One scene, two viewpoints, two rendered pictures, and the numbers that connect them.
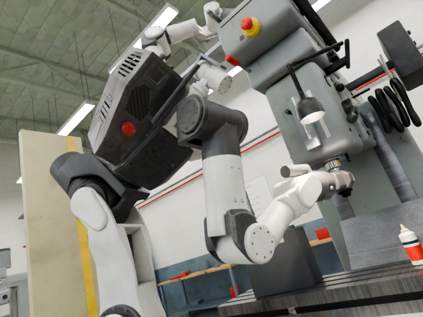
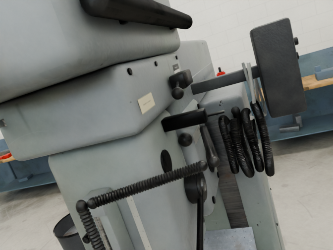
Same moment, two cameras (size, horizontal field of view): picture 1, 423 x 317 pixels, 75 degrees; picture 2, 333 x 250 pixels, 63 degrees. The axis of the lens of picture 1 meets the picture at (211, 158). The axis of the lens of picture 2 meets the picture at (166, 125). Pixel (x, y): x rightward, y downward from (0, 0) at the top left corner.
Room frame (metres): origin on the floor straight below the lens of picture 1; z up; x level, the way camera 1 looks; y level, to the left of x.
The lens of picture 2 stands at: (0.39, -0.34, 1.71)
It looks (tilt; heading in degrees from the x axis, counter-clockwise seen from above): 12 degrees down; 344
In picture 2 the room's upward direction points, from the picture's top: 18 degrees counter-clockwise
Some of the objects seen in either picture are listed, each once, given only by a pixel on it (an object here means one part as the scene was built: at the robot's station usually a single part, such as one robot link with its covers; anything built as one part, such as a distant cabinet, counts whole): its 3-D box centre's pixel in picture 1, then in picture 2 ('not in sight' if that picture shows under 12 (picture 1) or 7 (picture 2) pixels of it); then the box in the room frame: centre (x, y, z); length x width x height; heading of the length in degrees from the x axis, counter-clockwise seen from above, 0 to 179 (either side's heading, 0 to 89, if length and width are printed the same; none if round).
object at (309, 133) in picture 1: (303, 119); (117, 248); (0.82, -0.31, 1.44); 0.04 x 0.04 x 0.21; 54
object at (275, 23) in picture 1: (279, 44); (78, 31); (0.93, -0.39, 1.81); 0.47 x 0.26 x 0.16; 144
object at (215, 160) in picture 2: (347, 55); (207, 142); (0.76, -0.50, 1.58); 0.17 x 0.01 x 0.01; 157
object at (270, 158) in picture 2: (386, 111); (238, 143); (1.02, -0.70, 1.45); 0.18 x 0.16 x 0.21; 144
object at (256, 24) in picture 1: (251, 27); not in sight; (0.73, -0.24, 1.76); 0.06 x 0.02 x 0.06; 54
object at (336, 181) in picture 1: (325, 185); not in sight; (0.86, -0.31, 1.23); 0.13 x 0.12 x 0.10; 39
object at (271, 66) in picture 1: (294, 73); (110, 96); (0.95, -0.40, 1.68); 0.34 x 0.24 x 0.10; 144
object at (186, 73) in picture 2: (332, 57); (177, 85); (0.89, -0.53, 1.66); 0.12 x 0.04 x 0.04; 144
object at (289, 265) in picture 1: (279, 259); not in sight; (1.09, -0.13, 1.05); 0.22 x 0.12 x 0.20; 63
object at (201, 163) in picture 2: (319, 53); (154, 182); (0.70, -0.39, 1.58); 0.17 x 0.01 x 0.01; 77
